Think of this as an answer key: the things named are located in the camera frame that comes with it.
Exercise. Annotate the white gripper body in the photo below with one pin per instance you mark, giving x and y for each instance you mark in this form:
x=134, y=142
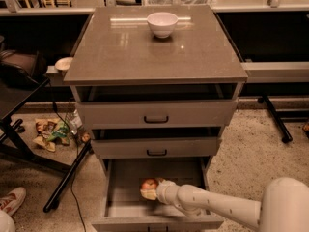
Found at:
x=164, y=190

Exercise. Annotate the red apple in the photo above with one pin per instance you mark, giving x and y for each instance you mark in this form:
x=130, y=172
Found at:
x=149, y=184

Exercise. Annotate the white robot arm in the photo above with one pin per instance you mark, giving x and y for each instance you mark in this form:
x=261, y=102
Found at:
x=284, y=206

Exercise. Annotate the bottom grey drawer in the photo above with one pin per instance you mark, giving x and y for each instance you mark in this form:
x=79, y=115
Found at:
x=125, y=210

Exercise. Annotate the grey drawer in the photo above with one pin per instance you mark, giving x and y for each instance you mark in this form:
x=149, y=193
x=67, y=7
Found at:
x=156, y=147
x=125, y=210
x=155, y=114

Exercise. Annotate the middle grey drawer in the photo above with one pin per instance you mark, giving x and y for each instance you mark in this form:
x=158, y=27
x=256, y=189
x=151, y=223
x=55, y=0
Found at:
x=156, y=147

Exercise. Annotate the top grey drawer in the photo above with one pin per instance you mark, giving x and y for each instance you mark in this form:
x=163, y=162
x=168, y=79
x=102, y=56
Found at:
x=155, y=114

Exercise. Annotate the grey drawer cabinet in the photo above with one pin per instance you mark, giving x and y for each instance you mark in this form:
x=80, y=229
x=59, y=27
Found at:
x=119, y=59

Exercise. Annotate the snack bags pile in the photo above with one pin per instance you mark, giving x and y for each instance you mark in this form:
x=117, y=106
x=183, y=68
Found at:
x=53, y=131

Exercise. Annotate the black chair base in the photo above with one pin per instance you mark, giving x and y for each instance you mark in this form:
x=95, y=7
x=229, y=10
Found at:
x=281, y=116

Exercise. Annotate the white sneaker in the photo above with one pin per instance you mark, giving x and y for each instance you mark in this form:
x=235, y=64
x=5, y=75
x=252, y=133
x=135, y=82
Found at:
x=13, y=200

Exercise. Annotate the white trouser knee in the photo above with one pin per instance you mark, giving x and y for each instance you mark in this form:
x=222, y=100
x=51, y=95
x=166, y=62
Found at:
x=6, y=223

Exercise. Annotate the small white cup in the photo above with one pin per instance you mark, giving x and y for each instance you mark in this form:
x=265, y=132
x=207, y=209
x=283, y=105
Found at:
x=63, y=64

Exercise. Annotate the white bowl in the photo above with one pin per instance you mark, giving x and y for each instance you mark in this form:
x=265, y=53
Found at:
x=162, y=24

